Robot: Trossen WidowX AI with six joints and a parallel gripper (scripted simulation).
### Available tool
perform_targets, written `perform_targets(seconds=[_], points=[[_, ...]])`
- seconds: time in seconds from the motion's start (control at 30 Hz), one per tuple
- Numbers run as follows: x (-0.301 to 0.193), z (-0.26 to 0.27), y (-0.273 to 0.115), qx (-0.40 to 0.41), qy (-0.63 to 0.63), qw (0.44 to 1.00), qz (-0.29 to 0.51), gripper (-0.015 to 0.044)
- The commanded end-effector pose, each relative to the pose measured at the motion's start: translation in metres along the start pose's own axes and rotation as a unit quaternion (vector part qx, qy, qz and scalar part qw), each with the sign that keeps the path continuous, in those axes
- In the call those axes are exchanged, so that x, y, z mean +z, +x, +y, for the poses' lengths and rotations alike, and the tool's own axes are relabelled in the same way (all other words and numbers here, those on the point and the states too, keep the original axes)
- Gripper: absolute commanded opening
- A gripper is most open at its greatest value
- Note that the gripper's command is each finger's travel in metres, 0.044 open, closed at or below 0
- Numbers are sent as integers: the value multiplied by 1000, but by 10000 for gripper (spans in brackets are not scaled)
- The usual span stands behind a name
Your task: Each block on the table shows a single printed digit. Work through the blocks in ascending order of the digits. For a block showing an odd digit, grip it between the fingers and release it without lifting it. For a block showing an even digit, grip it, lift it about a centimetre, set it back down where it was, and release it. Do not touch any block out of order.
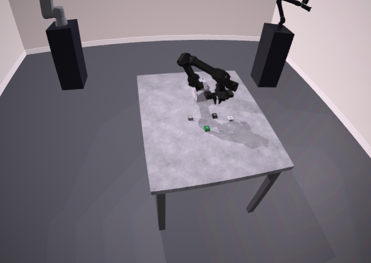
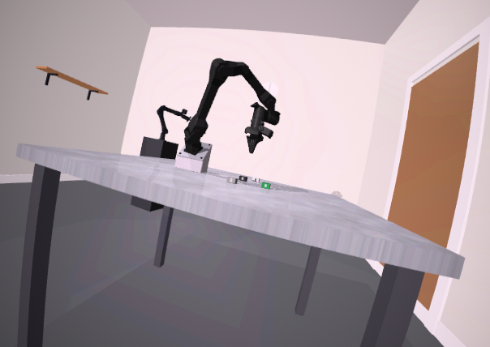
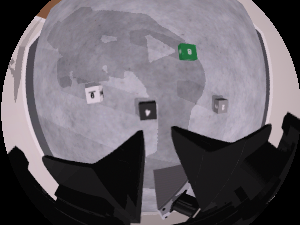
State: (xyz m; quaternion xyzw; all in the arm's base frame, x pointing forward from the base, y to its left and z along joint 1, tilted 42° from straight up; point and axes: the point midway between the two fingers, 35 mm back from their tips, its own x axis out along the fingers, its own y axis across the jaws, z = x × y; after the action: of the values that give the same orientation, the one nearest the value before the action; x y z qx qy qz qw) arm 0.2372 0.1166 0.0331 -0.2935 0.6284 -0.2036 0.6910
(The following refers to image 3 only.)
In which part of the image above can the green block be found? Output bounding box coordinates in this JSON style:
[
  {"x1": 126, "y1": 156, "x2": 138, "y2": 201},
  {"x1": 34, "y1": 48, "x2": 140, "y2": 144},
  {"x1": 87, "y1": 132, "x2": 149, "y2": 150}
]
[{"x1": 178, "y1": 43, "x2": 198, "y2": 62}]

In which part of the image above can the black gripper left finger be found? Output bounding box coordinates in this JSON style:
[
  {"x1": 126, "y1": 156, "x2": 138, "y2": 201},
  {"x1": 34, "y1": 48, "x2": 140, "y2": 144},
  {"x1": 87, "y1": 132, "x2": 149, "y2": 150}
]
[{"x1": 41, "y1": 131, "x2": 145, "y2": 224}]

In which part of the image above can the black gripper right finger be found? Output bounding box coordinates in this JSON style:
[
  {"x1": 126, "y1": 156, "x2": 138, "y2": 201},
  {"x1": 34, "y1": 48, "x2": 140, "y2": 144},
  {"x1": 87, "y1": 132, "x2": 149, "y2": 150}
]
[{"x1": 170, "y1": 124, "x2": 272, "y2": 212}]

